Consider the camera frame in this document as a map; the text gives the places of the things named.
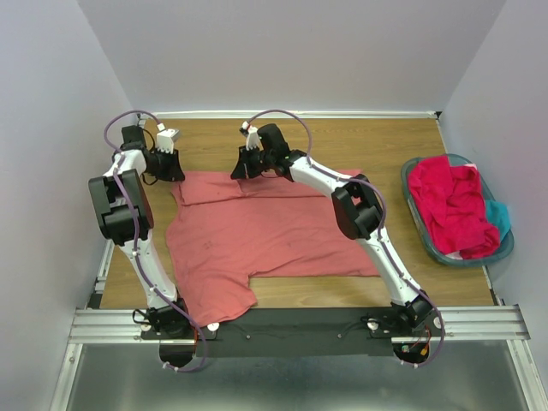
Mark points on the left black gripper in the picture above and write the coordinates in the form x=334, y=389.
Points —
x=173, y=171

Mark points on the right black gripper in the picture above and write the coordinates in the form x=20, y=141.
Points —
x=241, y=169

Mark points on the salmon pink t shirt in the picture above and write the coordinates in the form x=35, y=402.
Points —
x=227, y=231

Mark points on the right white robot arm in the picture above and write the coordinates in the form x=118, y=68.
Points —
x=359, y=208

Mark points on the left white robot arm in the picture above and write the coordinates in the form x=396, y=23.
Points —
x=125, y=217

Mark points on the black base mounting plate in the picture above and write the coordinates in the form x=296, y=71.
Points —
x=292, y=332

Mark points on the teal plastic basket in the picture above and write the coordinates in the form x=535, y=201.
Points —
x=503, y=251

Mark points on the magenta t shirt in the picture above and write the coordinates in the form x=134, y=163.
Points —
x=451, y=204

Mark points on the teal t shirt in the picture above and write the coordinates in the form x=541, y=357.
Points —
x=497, y=214

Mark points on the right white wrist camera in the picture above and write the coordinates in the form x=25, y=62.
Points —
x=252, y=138

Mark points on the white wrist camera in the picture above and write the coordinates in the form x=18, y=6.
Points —
x=166, y=139
x=252, y=138

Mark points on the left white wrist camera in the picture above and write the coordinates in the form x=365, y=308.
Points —
x=166, y=139

